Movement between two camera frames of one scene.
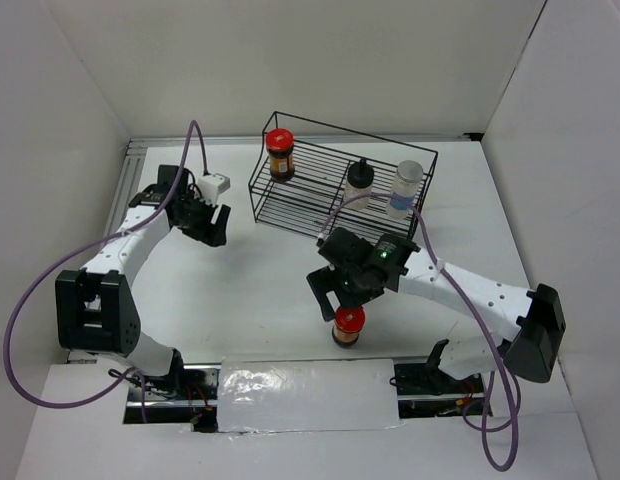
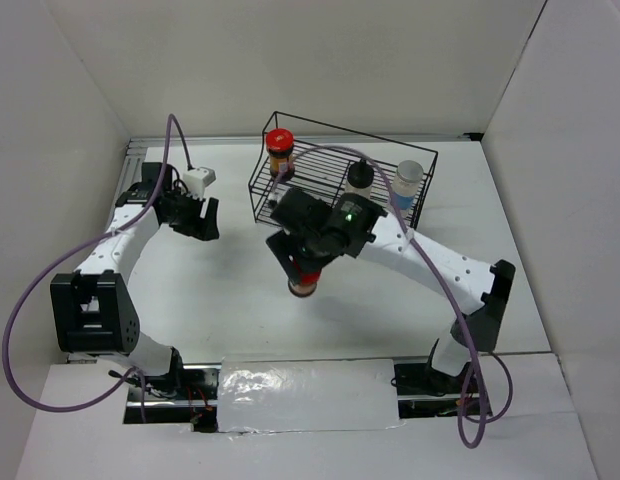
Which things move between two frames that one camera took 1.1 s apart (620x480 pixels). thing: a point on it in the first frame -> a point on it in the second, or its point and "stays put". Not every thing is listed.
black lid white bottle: (359, 183) stays put
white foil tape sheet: (258, 394) stays put
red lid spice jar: (280, 146) stays put
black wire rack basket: (312, 179) stays put
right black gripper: (325, 280) -> (282, 246)
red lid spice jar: (348, 322) -> (307, 285)
